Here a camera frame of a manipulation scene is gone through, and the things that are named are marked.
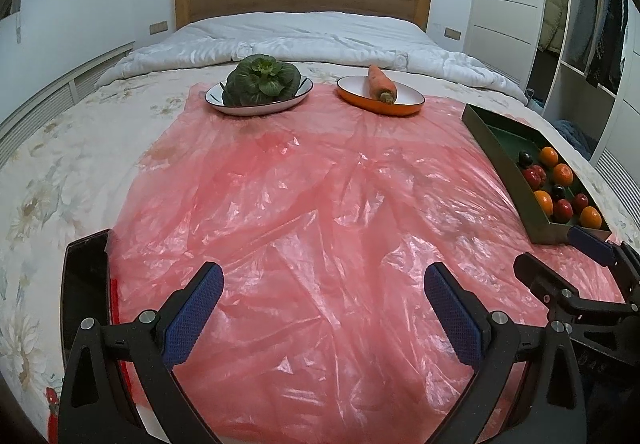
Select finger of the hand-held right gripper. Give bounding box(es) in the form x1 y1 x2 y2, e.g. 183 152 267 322
567 224 640 297
513 251 640 325

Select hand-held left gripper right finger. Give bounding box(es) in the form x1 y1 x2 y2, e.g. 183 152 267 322
424 262 586 444

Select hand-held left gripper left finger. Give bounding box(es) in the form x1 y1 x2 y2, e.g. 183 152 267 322
59 261 225 444

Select green tray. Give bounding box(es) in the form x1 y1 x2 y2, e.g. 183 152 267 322
461 104 613 246

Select white slatted vent panel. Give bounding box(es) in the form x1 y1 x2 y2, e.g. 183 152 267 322
592 149 640 235

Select blue towel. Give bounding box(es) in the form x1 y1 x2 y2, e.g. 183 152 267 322
552 119 596 157

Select white bag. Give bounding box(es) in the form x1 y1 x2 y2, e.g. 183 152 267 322
525 86 548 115

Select pink plastic sheet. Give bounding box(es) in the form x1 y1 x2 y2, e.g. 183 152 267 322
107 84 631 444

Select floral bed sheet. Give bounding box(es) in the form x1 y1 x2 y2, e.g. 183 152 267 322
0 61 640 444

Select dark hanging garments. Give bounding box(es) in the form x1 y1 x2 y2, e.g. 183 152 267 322
585 0 628 92

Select grey hanging garment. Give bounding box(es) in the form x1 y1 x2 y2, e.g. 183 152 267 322
567 0 598 70

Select beige jacket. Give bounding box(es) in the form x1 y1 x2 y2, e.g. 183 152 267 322
537 0 571 56

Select carrot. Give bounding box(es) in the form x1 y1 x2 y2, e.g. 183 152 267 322
368 64 397 103

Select orange plate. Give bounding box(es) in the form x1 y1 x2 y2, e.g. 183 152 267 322
336 75 426 117

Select green leafy vegetable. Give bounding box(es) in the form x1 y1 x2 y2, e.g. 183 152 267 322
221 54 302 107

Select white plate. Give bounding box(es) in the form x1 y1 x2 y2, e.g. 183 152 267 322
205 76 314 116

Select long white slatted cover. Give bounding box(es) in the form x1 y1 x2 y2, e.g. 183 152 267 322
0 41 136 160

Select white duvet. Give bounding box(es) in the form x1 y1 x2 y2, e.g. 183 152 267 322
96 11 529 105

